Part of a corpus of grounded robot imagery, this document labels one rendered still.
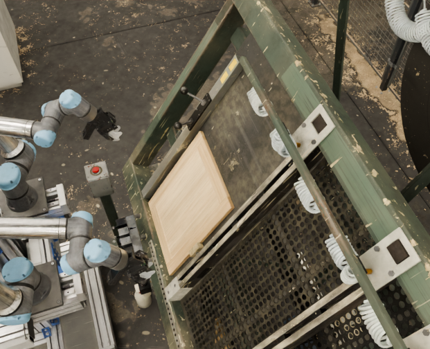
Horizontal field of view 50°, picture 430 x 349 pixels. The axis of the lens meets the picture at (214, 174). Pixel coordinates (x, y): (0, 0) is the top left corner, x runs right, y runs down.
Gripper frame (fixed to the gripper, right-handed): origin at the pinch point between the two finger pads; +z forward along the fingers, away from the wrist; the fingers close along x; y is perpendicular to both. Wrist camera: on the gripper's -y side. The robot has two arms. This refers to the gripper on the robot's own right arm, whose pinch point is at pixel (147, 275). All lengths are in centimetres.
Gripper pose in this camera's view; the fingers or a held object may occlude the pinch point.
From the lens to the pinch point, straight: 184.9
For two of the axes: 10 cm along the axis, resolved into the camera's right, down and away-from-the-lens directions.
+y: 8.4, -5.0, -2.1
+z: 4.4, 3.9, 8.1
